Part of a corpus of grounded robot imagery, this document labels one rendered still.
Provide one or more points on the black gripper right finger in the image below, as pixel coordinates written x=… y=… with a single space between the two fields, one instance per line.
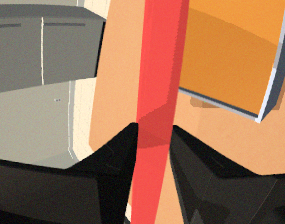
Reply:
x=213 y=189

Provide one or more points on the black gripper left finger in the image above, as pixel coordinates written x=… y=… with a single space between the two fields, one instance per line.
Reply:
x=94 y=191

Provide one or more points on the red lid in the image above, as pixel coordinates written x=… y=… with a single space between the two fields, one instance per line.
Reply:
x=163 y=39

